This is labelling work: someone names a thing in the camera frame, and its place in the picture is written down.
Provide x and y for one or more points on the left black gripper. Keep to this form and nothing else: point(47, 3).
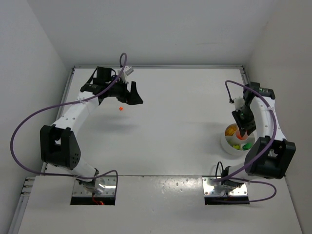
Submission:
point(128, 92)

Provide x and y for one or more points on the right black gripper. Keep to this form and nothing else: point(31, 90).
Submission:
point(245, 122)

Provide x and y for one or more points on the yellow long lego brick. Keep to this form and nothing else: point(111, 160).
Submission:
point(231, 130)

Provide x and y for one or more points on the green square lego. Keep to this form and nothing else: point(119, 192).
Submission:
point(247, 146)

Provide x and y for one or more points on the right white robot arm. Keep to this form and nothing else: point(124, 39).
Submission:
point(271, 154)

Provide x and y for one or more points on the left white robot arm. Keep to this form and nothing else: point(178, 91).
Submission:
point(58, 143)

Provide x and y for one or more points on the white round divided container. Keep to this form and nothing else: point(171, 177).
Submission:
point(227, 143)

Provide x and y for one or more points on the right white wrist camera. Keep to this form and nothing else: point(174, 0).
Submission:
point(238, 103)

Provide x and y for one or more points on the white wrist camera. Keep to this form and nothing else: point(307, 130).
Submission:
point(238, 103)
point(125, 72)

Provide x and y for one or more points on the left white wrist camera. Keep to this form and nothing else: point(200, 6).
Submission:
point(125, 72)

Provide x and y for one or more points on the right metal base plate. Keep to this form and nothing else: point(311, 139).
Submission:
point(218, 190)

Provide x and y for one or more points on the metal base plate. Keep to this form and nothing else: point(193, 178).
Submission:
point(218, 190)
point(100, 187)

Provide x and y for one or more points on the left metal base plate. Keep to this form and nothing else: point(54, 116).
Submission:
point(100, 187)

